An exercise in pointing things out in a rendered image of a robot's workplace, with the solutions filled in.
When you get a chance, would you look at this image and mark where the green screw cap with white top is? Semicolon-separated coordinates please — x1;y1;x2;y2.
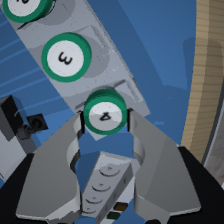
83;89;127;135

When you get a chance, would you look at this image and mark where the white control box with blue and green buttons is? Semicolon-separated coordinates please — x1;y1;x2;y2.
0;95;48;182

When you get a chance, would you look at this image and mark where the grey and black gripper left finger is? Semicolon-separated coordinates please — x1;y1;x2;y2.
0;110;85;224

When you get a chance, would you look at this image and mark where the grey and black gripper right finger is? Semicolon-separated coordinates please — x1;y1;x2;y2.
127;108;224;224

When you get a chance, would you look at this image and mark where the blue work mat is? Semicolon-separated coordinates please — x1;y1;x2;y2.
0;0;196;193

